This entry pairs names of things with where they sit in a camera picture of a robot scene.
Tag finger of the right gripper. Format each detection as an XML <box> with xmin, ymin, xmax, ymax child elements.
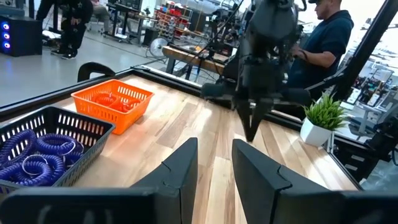
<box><xmin>236</xmin><ymin>101</ymin><xmax>254</xmax><ymax>141</ymax></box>
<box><xmin>251</xmin><ymin>99</ymin><xmax>274</xmax><ymax>141</ymax></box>

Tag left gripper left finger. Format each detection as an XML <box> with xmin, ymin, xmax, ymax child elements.
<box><xmin>132</xmin><ymin>138</ymin><xmax>199</xmax><ymax>224</ymax></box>

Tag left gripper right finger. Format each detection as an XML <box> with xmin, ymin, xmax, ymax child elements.
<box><xmin>232</xmin><ymin>139</ymin><xmax>343</xmax><ymax>224</ymax></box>

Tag orange spring coil keychain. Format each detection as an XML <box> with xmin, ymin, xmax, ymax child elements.
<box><xmin>93</xmin><ymin>91</ymin><xmax>121</xmax><ymax>108</ymax></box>
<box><xmin>108</xmin><ymin>98</ymin><xmax>142</xmax><ymax>113</ymax></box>

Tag purple spring coil keychain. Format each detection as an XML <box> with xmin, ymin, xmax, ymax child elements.
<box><xmin>0</xmin><ymin>128</ymin><xmax>39</xmax><ymax>166</ymax></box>
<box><xmin>0</xmin><ymin>154</ymin><xmax>55</xmax><ymax>188</ymax></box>
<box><xmin>46</xmin><ymin>153</ymin><xmax>68</xmax><ymax>184</ymax></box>
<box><xmin>35</xmin><ymin>133</ymin><xmax>85</xmax><ymax>158</ymax></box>

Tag green plant in white pot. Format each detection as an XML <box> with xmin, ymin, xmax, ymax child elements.
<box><xmin>300</xmin><ymin>92</ymin><xmax>349</xmax><ymax>148</ymax></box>

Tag wooden workbench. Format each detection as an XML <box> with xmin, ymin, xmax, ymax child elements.
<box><xmin>161</xmin><ymin>45</ymin><xmax>233</xmax><ymax>81</ymax></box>

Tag person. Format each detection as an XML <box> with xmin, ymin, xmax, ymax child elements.
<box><xmin>285</xmin><ymin>0</ymin><xmax>355</xmax><ymax>94</ymax></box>
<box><xmin>91</xmin><ymin>0</ymin><xmax>111</xmax><ymax>34</ymax></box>
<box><xmin>35</xmin><ymin>0</ymin><xmax>94</xmax><ymax>60</ymax></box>

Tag black plastic basket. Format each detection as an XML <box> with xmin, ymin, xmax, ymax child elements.
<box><xmin>0</xmin><ymin>105</ymin><xmax>116</xmax><ymax>200</ymax></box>

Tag orange plastic basket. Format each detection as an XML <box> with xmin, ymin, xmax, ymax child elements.
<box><xmin>70</xmin><ymin>78</ymin><xmax>155</xmax><ymax>136</ymax></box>

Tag small gray floor fan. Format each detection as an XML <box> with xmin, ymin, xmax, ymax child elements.
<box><xmin>148</xmin><ymin>37</ymin><xmax>169</xmax><ymax>58</ymax></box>

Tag shelf with red bins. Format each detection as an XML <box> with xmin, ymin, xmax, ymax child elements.
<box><xmin>154</xmin><ymin>0</ymin><xmax>193</xmax><ymax>40</ymax></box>

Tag black computer tower blue lights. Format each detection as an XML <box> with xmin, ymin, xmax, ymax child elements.
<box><xmin>0</xmin><ymin>15</ymin><xmax>44</xmax><ymax>57</ymax></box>

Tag black arched frame handle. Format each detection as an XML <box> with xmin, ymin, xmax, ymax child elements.
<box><xmin>76</xmin><ymin>61</ymin><xmax>116</xmax><ymax>83</ymax></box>

